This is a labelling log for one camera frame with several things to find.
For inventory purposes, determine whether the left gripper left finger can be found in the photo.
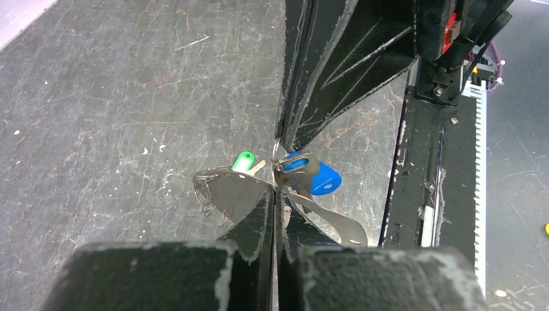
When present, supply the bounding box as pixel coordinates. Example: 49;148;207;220
43;190;275;310

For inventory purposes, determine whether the white slotted cable duct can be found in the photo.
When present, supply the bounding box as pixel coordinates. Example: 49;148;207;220
464;81;488;295

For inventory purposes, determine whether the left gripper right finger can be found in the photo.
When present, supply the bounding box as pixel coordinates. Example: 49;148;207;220
275;190;488;310

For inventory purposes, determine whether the blue tagged key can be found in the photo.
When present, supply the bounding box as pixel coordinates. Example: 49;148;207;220
276;151;342;200

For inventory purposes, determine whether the green tagged key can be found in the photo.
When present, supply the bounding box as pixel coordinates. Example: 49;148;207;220
231;151;266;176

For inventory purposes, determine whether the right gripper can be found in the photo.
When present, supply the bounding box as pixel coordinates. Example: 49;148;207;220
283;0;512;151

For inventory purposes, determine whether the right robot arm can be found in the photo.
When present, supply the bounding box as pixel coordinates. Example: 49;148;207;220
275;1;511;152

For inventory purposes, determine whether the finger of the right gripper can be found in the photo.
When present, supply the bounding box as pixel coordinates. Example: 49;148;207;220
275;1;318;140

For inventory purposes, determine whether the grey metal key holder plate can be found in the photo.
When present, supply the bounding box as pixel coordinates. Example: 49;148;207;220
192;167;368;246

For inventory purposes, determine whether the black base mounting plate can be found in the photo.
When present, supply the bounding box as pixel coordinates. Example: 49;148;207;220
379;86;476;264

